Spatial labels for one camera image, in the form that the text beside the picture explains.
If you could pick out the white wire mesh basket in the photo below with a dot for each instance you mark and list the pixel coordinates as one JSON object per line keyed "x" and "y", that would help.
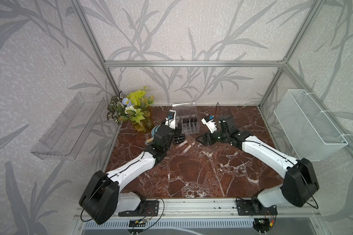
{"x": 309, "y": 130}

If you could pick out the aluminium front rail frame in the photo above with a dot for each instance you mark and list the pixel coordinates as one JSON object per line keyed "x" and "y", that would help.
{"x": 205, "y": 216}

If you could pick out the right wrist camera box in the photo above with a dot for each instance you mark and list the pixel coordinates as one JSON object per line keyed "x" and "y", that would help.
{"x": 210, "y": 123}

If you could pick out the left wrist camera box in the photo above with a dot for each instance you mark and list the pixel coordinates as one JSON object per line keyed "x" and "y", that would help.
{"x": 171, "y": 119}

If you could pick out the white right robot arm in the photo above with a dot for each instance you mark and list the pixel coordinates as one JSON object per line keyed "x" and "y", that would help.
{"x": 299, "y": 179}

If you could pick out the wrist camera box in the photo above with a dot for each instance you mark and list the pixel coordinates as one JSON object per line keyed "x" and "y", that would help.
{"x": 210, "y": 123}
{"x": 171, "y": 119}

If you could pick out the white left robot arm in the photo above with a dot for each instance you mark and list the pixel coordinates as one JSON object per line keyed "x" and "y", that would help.
{"x": 102, "y": 197}

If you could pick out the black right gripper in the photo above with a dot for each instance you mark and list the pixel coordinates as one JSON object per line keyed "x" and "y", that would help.
{"x": 206, "y": 135}

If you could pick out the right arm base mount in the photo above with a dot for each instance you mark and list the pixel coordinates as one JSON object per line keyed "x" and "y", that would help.
{"x": 248, "y": 207}

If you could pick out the clear acrylic lipstick organizer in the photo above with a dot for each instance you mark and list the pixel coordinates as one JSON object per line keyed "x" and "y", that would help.
{"x": 187, "y": 110}

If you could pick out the clear acrylic wall shelf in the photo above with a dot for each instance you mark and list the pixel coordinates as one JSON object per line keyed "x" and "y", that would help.
{"x": 67, "y": 135}

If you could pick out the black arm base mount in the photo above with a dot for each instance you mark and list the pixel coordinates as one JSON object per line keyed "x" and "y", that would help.
{"x": 146, "y": 208}

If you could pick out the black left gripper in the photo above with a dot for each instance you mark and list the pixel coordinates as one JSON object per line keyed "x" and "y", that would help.
{"x": 177, "y": 131}

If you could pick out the artificial flower plant vase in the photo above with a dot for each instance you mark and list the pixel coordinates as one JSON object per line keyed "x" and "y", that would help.
{"x": 134, "y": 108}

